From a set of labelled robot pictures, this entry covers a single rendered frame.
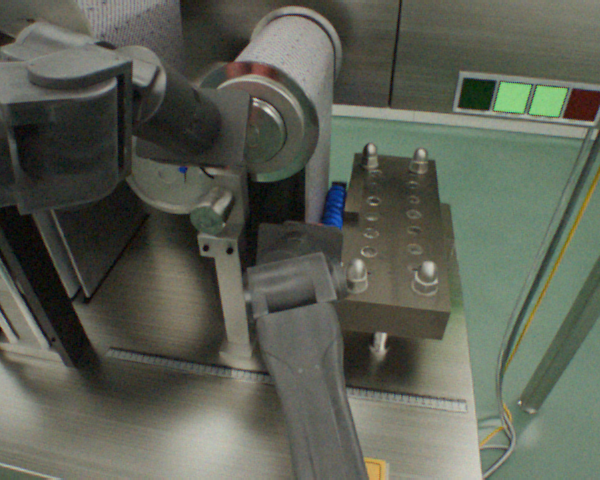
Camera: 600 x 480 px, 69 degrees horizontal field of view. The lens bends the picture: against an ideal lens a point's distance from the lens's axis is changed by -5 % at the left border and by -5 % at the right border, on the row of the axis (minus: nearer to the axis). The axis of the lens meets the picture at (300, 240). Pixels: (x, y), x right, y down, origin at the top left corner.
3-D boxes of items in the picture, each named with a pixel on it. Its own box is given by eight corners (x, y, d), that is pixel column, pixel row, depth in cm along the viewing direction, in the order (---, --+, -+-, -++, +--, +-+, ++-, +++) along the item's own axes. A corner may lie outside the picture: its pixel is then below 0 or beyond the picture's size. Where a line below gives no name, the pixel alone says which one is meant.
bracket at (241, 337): (218, 359, 69) (186, 190, 50) (230, 326, 74) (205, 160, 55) (250, 364, 69) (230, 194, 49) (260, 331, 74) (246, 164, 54)
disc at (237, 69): (196, 173, 57) (185, 55, 48) (198, 171, 58) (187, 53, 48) (314, 190, 56) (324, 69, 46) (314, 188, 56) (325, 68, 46)
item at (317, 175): (304, 278, 66) (305, 165, 54) (325, 188, 84) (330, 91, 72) (307, 278, 66) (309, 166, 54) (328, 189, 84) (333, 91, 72)
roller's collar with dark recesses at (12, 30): (-7, 89, 48) (-29, 30, 44) (26, 70, 53) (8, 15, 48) (42, 91, 47) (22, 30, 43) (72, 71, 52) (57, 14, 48)
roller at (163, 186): (133, 209, 62) (112, 129, 55) (197, 126, 82) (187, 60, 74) (216, 218, 61) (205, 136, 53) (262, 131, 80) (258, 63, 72)
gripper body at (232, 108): (247, 168, 41) (218, 153, 34) (144, 160, 43) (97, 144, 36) (256, 96, 41) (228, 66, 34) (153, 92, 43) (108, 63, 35)
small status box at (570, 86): (452, 111, 79) (459, 72, 74) (451, 110, 79) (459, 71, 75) (596, 126, 75) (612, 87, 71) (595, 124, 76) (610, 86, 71)
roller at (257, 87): (206, 167, 55) (199, 74, 48) (258, 87, 75) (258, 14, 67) (300, 180, 54) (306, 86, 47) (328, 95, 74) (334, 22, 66)
